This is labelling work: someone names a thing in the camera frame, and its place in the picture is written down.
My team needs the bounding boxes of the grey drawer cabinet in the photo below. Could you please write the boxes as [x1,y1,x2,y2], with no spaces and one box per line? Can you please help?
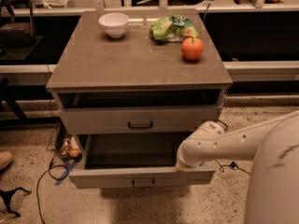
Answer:
[45,10,234,135]

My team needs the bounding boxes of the white ceramic bowl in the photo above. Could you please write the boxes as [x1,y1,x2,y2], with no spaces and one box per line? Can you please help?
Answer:
[98,13,129,38]

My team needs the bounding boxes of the grey top drawer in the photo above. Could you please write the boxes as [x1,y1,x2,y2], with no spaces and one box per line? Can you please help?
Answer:
[60,105,221,134]

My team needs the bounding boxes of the green chip bag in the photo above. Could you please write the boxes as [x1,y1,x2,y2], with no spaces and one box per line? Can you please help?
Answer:
[149,15,199,42]

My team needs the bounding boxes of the black cable on left floor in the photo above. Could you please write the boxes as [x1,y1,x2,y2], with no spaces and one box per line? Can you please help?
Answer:
[36,154,70,224]

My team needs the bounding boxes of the orange fruit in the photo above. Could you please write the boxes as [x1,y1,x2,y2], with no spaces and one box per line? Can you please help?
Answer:
[181,37,204,61]

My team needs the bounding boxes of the brown shoe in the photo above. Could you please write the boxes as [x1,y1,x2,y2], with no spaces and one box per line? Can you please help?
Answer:
[0,151,13,170]

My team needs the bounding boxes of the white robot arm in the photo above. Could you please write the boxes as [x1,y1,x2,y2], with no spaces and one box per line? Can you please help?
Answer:
[176,111,299,224]

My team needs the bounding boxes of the black floor stand foot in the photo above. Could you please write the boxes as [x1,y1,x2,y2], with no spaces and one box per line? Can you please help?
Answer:
[0,187,32,217]

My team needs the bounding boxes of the grey drawer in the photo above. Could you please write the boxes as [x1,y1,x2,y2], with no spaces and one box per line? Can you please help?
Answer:
[60,105,221,134]
[69,133,215,189]

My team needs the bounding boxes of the dark chair on left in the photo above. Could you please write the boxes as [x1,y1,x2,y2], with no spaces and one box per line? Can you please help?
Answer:
[0,0,42,61]

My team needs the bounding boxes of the wire basket with items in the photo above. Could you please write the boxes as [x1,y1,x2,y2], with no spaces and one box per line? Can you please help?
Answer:
[47,122,81,161]

